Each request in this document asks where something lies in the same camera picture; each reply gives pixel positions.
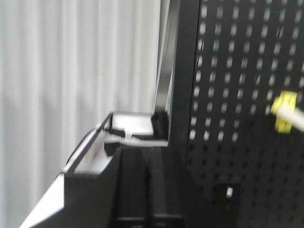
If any yellow toggle switch left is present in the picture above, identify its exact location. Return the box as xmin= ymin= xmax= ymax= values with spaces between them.
xmin=270 ymin=91 xmax=304 ymax=133

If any left black clamp bracket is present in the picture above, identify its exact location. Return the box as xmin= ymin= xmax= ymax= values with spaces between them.
xmin=214 ymin=177 xmax=242 ymax=228

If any black open tray box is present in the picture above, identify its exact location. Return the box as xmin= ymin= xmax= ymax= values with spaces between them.
xmin=62 ymin=111 xmax=171 ymax=228

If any white standing desk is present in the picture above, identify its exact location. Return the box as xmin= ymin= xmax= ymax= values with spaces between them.
xmin=20 ymin=173 xmax=64 ymax=228

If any black power cable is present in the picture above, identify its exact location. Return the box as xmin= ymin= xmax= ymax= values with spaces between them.
xmin=65 ymin=129 xmax=95 ymax=168

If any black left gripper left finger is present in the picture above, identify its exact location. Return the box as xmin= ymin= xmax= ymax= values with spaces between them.
xmin=63 ymin=146 xmax=150 ymax=228

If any grey curtain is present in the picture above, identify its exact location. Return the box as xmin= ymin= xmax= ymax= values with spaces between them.
xmin=0 ymin=0 xmax=161 ymax=228

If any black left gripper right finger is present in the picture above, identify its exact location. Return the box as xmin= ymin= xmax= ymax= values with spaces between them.
xmin=148 ymin=147 xmax=185 ymax=228

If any black perforated pegboard panel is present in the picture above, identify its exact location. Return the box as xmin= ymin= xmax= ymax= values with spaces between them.
xmin=153 ymin=0 xmax=304 ymax=228

